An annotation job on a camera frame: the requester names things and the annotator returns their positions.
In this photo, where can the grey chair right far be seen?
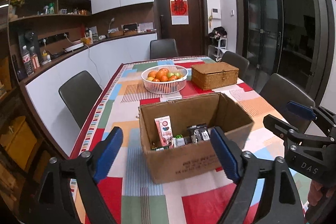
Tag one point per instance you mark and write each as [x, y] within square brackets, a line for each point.
[237, 61]

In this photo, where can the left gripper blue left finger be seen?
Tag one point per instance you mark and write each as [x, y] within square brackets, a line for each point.
[54, 202]

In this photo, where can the oranges in basket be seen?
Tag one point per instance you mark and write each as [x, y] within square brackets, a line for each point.
[163, 75]

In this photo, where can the grey chair left side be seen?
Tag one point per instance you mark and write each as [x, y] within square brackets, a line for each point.
[80, 94]

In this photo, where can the white fruit basket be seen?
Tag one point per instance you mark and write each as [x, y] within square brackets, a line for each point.
[165, 87]

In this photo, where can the black coffee machine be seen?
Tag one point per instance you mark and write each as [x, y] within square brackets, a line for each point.
[29, 39]

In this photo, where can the black snack packet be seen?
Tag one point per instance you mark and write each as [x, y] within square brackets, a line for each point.
[198, 133]

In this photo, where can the foil candy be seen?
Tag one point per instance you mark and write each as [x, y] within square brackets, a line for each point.
[153, 146]

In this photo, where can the woven wicker box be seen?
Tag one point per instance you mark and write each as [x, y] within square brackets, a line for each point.
[210, 76]

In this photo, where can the water bottle red label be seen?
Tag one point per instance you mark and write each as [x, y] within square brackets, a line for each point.
[27, 61]

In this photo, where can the red fu door poster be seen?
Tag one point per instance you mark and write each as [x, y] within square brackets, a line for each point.
[179, 11]

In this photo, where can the white snack packet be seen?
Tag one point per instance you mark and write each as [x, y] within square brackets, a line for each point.
[178, 142]

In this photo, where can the grey chair right near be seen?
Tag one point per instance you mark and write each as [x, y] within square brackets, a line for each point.
[278, 91]

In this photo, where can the white shoe rack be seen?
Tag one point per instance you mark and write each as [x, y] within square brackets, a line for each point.
[217, 48]

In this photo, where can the colourful checked tablecloth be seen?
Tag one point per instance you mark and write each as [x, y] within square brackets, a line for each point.
[128, 190]

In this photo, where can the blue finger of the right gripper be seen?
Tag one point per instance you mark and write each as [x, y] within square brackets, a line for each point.
[287, 132]
[306, 113]

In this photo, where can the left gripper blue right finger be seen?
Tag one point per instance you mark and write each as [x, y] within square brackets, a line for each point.
[279, 202]

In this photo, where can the grey chair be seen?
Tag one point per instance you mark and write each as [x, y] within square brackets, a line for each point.
[278, 91]
[80, 94]
[237, 61]

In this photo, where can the dark wooden door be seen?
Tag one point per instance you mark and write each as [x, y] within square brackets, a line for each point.
[190, 39]

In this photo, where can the grey chair far end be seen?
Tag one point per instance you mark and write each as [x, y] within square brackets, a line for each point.
[163, 48]

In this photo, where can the pink candy stick packet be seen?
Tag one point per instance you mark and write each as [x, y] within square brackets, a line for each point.
[164, 131]

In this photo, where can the brown cardboard box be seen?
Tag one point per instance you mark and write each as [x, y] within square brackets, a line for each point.
[175, 135]

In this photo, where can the person right hand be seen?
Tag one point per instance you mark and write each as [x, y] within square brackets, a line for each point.
[315, 193]

